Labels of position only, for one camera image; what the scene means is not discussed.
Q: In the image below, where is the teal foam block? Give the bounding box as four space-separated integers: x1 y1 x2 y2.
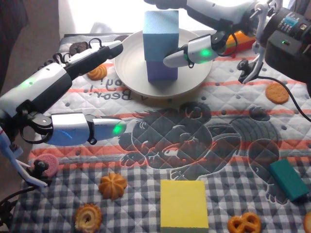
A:
269 159 307 202

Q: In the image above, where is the orange yellow brick toy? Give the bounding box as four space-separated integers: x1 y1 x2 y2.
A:
222 30 257 59

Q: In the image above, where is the golden cookie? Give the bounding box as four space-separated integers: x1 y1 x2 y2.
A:
303 211 311 233

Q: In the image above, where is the white round plate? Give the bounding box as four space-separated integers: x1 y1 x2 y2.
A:
114 29 213 99

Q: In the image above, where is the black camera cable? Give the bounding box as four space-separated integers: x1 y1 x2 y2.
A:
256 75 311 122

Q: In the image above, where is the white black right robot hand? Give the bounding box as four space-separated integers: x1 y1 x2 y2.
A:
143 0 258 69

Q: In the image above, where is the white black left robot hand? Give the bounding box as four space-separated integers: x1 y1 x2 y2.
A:
0 40 127 147

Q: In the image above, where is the dark chocolate sandwich cookie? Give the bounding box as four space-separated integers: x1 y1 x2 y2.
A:
69 41 87 55

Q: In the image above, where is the flower shaped butter cookie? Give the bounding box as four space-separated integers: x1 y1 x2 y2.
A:
98 171 128 201

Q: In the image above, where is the grey quilt with bear print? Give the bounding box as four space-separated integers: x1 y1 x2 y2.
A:
11 33 311 233

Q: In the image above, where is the purple foam cube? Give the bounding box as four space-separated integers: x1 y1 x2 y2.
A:
146 60 179 84

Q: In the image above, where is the round tan biscuit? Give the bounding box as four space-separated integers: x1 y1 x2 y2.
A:
265 83 290 104

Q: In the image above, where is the orange swirl cookie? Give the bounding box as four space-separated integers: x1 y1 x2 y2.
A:
87 63 108 81

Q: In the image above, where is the light blue block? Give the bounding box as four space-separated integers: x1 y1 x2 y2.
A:
142 10 180 61

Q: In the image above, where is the pink sandwich cookie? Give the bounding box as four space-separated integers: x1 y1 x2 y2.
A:
34 153 59 177

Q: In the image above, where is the pretzel shaped cookie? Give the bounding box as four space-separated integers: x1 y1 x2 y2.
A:
227 212 262 233

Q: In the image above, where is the yellow foam cube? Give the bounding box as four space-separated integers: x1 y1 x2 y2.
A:
160 180 209 233

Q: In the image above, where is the ring shaped butter cookie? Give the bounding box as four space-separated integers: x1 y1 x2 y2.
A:
74 203 102 233

